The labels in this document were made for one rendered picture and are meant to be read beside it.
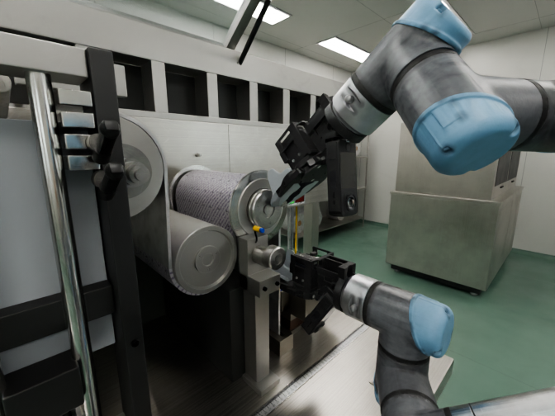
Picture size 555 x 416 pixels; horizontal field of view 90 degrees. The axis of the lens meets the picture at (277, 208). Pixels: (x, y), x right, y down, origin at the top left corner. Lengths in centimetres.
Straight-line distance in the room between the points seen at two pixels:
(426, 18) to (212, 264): 44
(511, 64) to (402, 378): 474
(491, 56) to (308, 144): 472
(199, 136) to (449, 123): 67
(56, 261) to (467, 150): 37
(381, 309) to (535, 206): 450
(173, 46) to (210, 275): 59
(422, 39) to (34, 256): 42
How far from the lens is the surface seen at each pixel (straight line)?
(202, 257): 50
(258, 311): 56
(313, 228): 150
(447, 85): 32
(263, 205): 52
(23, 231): 32
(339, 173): 41
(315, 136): 45
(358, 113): 39
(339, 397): 65
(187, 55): 87
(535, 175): 486
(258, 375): 64
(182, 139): 82
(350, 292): 49
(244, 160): 93
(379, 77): 38
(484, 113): 30
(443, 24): 37
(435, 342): 45
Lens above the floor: 136
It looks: 12 degrees down
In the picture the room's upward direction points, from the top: straight up
